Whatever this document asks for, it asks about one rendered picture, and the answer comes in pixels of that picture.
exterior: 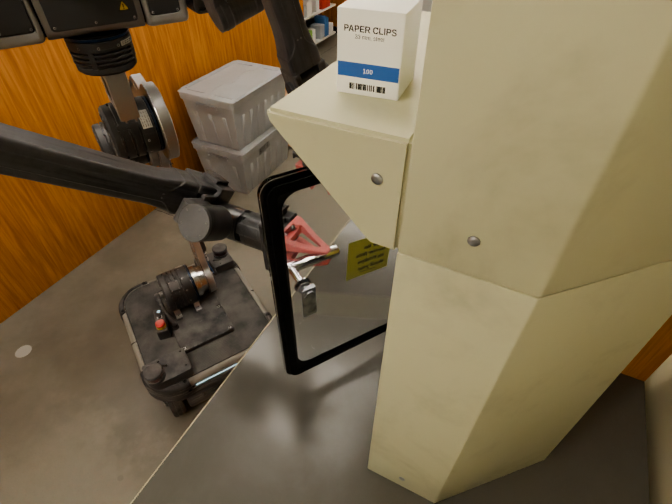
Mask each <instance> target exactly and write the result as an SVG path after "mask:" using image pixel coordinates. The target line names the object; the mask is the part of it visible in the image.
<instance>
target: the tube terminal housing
mask: <svg viewBox="0 0 672 504"><path fill-rule="evenodd" d="M671 315H672V0H432V7H431V14H430V22H429V29H428V36H427V43H426V51H425V58H424V65H423V72H422V79H421V87H420V94H419V101H418V108H417V116H416V123H415V130H414V137H413V144H412V152H411V159H410V166H409V173H408V180H407V188H406V195H405V202H404V209H403V217H402V224H401V231H400V238H399V245H398V253H397V257H396V265H395V272H394V279H393V286H392V294H391V301H390V308H389V315H388V323H387V330H386V337H385V344H384V352H383V359H382V366H381V373H380V381H379V388H378V395H377V403H376V410H375V417H374V424H373V432H372V439H371V446H370V453H369V461H368V469H370V470H372V471H374V472H375V473H377V474H379V475H381V476H383V477H385V478H387V479H389V480H391V481H393V482H395V483H397V484H399V485H400V486H402V487H404V488H406V489H408V490H410V491H412V492H414V493H416V494H418V495H420V496H422V497H424V498H426V499H427V500H429V501H431V502H433V503H436V502H439V501H441V500H444V499H446V498H449V497H452V496H454V495H457V494H459V493H462V492H464V491H467V490H469V489H472V488H474V487H477V486H479V485H482V484H484V483H487V482H490V481H492V480H495V479H497V478H500V477H502V476H505V475H507V474H510V473H512V472H515V471H517V470H520V469H522V468H525V467H528V466H530V465H533V464H535V463H538V462H540V461H543V460H545V458H546V457H547V456H548V455H549V454H550V453H551V452H552V450H553V449H554V448H555V447H556V446H557V445H558V444H559V443H560V441H561V440H562V439H563V438H564V437H565V436H566V435H567V433H568V432H569V431H570V430H571V429H572V428H573V427H574V425H575V424H576V423H577V422H578V421H579V420H580V419H581V418H582V416H583V415H584V414H585V413H586V412H587V411H588V410H589V408H590V407H591V406H592V405H593V404H594V403H595V402H596V400H597V399H598V398H599V397H600V396H601V395H602V394H603V392H604V391H605V390H606V389H607V388H608V387H609V386H610V385H611V383H612V382H613V381H614V380H615V379H616V378H617V377H618V375H619V374H620V373H621V372H622V371H623V370H624V369H625V367H626V366H627V365H628V364H629V363H630V362H631V361H632V360H633V358H634V357H635V356H636V355H637V354H638V353H639V352H640V350H641V349H642V348H643V347H644V346H645V345H646V344H647V342H648V341H649V340H650V339H651V338H652V337H653V336H654V334H655V333H656V332H657V331H658V330H659V329H660V328H661V327H662V325H663V324H664V323H665V322H666V321H667V320H668V319H669V317H670V316H671Z"/></svg>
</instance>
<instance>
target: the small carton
mask: <svg viewBox="0 0 672 504"><path fill-rule="evenodd" d="M422 6H423V0H347V1H345V2H344V3H342V4H341V5H339V6H338V7H337V91H338V92H344V93H350V94H357V95H363V96H369V97H375V98H382V99H388V100H394V101H398V100H399V98H400V97H401V95H402V94H403V92H404V91H405V89H406V88H407V87H408V85H409V84H410V82H411V81H412V79H413V78H414V70H415V62H416V54H417V46H418V38H419V30H420V22H421V14H422Z"/></svg>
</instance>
